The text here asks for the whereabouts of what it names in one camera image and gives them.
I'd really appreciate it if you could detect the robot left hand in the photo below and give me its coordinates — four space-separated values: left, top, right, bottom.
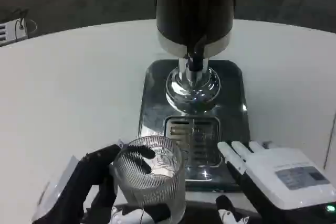
31 143 174 224

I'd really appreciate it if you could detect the clear ribbed glass cup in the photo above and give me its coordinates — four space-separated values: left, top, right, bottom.
112 135 187 224

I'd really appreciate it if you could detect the steel drip tray base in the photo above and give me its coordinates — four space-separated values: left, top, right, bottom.
137 59 251 192

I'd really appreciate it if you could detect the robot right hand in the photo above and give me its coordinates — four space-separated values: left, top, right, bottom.
215 141 336 224

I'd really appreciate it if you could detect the black dispenser tap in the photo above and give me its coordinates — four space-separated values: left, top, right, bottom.
184 34 208 73

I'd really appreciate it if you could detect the white box device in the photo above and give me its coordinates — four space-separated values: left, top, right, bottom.
0 20 29 48

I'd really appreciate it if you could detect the thin dark cable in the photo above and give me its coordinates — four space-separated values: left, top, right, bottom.
10 7 38 39

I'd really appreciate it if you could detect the black drink dispenser chrome stand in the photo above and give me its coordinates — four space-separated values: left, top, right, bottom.
151 0 241 112

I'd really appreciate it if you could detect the steel drip grid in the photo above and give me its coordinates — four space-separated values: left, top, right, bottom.
163 115 224 169

